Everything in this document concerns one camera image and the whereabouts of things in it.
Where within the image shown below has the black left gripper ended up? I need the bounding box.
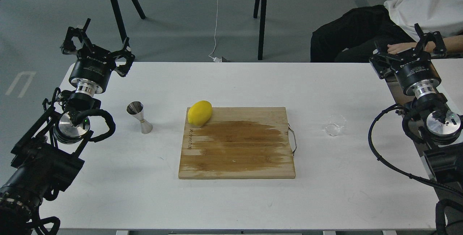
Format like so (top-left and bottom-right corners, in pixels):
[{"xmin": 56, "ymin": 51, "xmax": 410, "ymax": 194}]
[{"xmin": 60, "ymin": 18, "xmax": 135, "ymax": 94}]

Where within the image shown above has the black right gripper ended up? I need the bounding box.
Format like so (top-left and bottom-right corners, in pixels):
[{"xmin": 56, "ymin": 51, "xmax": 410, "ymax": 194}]
[{"xmin": 369, "ymin": 23, "xmax": 447, "ymax": 96}]

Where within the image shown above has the steel double jigger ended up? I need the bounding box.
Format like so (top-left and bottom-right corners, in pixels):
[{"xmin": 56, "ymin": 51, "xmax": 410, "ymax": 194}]
[{"xmin": 126, "ymin": 101, "xmax": 153, "ymax": 134}]

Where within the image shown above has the small clear glass cup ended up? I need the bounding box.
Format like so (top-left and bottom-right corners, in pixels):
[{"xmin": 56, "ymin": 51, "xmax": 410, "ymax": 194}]
[{"xmin": 324, "ymin": 114, "xmax": 347, "ymax": 137}]

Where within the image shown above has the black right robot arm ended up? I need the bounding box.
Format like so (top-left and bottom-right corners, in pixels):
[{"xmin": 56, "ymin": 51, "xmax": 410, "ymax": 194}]
[{"xmin": 368, "ymin": 24, "xmax": 462, "ymax": 197}]

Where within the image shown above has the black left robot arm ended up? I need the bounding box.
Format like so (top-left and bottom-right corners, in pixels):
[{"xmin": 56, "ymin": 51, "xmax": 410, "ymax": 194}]
[{"xmin": 0, "ymin": 19, "xmax": 135, "ymax": 235}]

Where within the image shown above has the white side table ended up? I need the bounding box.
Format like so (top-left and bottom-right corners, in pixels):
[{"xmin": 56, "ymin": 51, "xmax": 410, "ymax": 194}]
[{"xmin": 432, "ymin": 58, "xmax": 463, "ymax": 115}]

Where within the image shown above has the seated person white shirt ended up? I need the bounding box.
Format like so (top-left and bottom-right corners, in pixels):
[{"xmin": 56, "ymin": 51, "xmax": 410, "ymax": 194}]
[{"xmin": 310, "ymin": 0, "xmax": 463, "ymax": 62}]

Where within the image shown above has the yellow lemon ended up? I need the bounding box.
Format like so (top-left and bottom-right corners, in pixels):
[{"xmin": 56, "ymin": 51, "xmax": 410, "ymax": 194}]
[{"xmin": 187, "ymin": 100, "xmax": 213, "ymax": 127}]

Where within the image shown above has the wooden cutting board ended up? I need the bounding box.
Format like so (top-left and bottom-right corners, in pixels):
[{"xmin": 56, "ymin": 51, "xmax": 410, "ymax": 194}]
[{"xmin": 178, "ymin": 107, "xmax": 296, "ymax": 180}]

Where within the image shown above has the white cable on floor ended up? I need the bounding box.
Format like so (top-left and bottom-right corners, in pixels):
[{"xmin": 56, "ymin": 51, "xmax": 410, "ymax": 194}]
[{"xmin": 208, "ymin": 0, "xmax": 230, "ymax": 63}]

